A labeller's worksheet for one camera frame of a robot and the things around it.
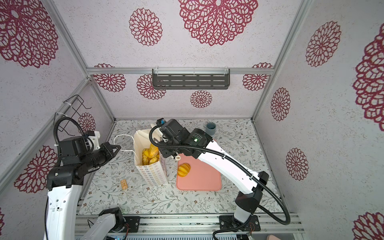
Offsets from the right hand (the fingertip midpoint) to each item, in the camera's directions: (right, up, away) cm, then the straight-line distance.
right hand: (162, 142), depth 65 cm
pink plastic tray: (+19, -23, +24) cm, 38 cm away
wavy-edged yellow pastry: (-7, -10, +14) cm, 19 cm away
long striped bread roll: (-13, -12, +18) cm, 25 cm away
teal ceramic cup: (+27, +7, +42) cm, 50 cm away
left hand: (-19, -3, +3) cm, 20 cm away
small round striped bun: (+8, -18, +23) cm, 30 cm away
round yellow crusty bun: (-7, -5, +14) cm, 17 cm away
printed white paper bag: (-5, -16, +9) cm, 19 cm away
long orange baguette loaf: (-13, -8, +18) cm, 23 cm away
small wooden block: (-26, -26, +20) cm, 42 cm away
